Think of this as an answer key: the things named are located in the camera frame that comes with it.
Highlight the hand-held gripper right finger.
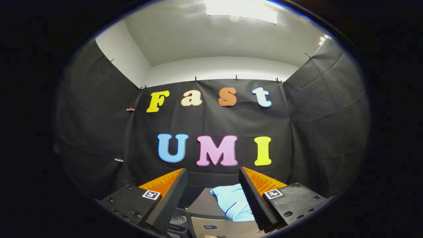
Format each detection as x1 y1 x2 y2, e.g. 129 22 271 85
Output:
239 167 331 232

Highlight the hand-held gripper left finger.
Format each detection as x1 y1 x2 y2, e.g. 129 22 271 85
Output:
98 168 188 234

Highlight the grey washing machine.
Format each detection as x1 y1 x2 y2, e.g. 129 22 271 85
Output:
167 213 193 238

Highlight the dark transparent washing machine lid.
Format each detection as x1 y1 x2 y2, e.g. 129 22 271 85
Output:
177 184 206 210

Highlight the light blue shirt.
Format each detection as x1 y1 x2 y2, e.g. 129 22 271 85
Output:
210 183 256 222

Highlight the row of black clips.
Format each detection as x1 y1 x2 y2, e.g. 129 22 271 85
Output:
107 53 313 91

